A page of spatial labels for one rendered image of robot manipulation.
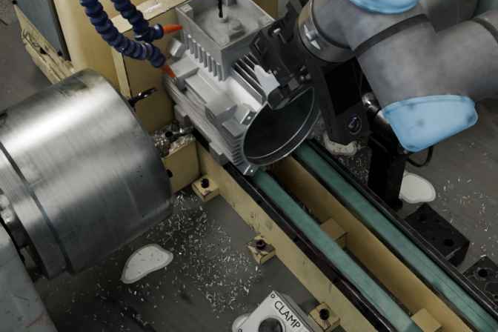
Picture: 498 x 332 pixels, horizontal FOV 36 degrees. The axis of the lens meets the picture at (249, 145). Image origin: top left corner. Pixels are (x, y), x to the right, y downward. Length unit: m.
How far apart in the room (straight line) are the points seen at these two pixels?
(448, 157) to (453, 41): 0.73
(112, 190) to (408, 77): 0.46
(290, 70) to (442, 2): 0.47
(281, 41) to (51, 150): 0.33
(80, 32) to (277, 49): 0.49
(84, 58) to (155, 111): 0.15
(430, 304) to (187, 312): 0.38
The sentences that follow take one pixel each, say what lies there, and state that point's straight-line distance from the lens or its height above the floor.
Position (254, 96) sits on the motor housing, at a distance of 1.11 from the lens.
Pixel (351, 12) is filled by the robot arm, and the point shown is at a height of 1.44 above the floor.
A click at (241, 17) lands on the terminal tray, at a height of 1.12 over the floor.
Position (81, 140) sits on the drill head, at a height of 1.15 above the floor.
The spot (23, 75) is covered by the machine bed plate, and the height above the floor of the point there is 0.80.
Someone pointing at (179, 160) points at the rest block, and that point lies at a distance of 1.31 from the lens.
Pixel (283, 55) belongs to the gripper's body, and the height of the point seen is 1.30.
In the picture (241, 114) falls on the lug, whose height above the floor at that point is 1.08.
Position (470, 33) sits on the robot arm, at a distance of 0.73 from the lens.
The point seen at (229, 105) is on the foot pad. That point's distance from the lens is 1.12.
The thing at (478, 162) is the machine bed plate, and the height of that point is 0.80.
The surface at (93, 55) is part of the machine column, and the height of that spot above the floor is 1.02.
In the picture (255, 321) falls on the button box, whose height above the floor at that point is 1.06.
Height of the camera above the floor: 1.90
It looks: 51 degrees down
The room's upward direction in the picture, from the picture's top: 3 degrees counter-clockwise
